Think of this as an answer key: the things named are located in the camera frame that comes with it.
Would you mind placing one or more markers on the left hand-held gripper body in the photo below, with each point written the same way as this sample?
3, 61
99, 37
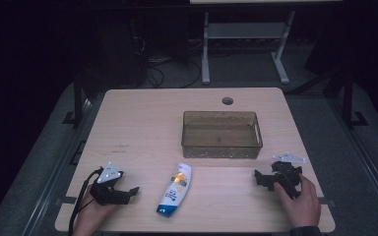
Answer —
106, 183

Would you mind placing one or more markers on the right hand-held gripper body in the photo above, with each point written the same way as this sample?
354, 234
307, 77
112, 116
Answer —
288, 173

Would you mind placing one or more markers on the white and blue shampoo bottle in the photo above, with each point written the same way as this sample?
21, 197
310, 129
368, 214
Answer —
174, 190

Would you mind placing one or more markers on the transparent brown plastic bin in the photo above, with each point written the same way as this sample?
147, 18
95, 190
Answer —
221, 134

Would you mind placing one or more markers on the person's left hand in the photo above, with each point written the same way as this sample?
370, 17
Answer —
90, 213

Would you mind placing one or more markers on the person's right hand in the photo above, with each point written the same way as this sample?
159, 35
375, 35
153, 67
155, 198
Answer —
301, 205

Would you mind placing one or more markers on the black metal stand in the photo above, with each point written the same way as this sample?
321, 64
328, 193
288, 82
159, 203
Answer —
349, 98
77, 98

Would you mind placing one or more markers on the white metal stand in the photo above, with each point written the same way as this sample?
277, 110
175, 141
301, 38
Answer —
246, 31

